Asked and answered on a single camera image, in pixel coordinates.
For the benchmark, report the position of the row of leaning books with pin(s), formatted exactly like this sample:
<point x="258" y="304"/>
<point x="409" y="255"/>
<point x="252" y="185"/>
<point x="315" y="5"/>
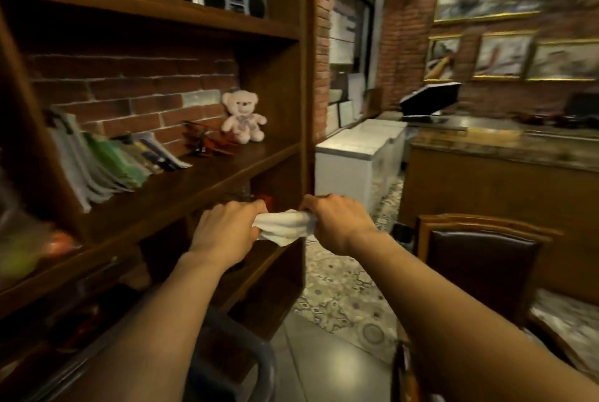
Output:
<point x="107" y="158"/>

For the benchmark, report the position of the person's right fingers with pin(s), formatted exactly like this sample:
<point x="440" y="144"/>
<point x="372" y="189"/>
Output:
<point x="311" y="204"/>

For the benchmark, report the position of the wooden counter with stone top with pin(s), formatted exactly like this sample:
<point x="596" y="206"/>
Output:
<point x="505" y="182"/>

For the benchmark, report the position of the dark leather wooden chair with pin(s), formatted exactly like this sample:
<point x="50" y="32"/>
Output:
<point x="486" y="270"/>

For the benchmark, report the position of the red toy airplane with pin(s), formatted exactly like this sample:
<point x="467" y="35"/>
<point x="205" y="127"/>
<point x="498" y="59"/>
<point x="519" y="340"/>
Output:
<point x="208" y="140"/>

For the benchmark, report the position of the narrow gold framed painting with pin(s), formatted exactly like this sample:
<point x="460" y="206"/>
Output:
<point x="442" y="58"/>

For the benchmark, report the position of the person's right hand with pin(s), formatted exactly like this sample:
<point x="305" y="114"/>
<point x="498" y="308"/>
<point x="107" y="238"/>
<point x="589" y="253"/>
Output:
<point x="338" y="223"/>

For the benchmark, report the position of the person's right forearm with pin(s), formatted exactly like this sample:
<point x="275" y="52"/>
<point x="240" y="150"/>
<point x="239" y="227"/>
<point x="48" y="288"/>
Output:
<point x="458" y="322"/>

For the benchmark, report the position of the smaller white chest freezer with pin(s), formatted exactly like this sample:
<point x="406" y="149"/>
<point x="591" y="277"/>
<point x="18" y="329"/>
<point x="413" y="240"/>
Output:
<point x="388" y="135"/>

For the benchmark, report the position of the black monitor on counter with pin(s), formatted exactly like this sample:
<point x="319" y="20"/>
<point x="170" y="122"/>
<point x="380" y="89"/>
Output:
<point x="429" y="98"/>

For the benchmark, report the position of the colourful blurred object on shelf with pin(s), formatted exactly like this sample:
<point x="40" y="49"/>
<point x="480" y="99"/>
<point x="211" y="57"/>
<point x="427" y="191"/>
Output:
<point x="32" y="247"/>

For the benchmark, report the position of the person's left hand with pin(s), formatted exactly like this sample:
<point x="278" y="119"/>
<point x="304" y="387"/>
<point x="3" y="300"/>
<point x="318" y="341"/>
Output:
<point x="223" y="232"/>

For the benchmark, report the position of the wooden bookshelf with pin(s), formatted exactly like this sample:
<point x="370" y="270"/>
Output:
<point x="154" y="149"/>

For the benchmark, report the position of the person's left fingers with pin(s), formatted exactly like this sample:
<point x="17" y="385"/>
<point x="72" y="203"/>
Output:
<point x="255" y="206"/>

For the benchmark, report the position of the white teddy bear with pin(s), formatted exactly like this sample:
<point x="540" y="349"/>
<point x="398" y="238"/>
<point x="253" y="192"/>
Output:
<point x="243" y="117"/>

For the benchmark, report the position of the person's left forearm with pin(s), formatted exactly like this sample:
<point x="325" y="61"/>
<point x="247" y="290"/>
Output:
<point x="140" y="331"/>

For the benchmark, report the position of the white cloth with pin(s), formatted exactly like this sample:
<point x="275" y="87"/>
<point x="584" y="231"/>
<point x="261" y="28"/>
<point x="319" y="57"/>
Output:
<point x="285" y="226"/>

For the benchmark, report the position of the black metal chair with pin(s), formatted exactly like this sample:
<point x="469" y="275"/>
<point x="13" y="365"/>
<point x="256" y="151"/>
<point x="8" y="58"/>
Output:
<point x="234" y="359"/>

